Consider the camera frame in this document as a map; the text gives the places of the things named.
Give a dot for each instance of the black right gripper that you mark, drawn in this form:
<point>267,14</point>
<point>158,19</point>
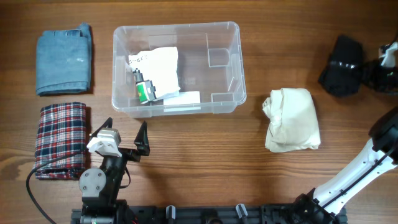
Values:
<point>369,72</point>

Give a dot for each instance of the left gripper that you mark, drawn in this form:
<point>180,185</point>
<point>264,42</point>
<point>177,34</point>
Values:
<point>142,145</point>

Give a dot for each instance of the black garment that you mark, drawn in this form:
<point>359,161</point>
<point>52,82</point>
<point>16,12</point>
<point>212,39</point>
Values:
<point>341,75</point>

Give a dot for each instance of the white printed t-shirt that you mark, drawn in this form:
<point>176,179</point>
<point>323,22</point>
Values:
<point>156,77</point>

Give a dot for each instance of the clear plastic storage bin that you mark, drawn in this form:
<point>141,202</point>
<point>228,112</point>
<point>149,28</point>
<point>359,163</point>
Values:
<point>210,68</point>

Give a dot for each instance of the cream cloth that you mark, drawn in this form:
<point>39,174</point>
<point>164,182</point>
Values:
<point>293,123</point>

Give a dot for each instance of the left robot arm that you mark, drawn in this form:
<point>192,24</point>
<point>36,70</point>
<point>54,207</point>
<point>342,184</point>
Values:
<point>100,186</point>

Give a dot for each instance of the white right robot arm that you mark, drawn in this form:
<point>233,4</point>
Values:
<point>378,156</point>

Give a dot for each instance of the folded red plaid shirt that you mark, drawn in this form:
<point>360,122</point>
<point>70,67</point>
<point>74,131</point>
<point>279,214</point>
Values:
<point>61,142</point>

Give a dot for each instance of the folded blue denim jeans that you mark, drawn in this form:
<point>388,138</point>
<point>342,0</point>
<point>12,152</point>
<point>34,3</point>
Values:
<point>63,61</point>

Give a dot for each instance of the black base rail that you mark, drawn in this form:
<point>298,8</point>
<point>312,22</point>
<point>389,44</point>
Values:
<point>265,214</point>

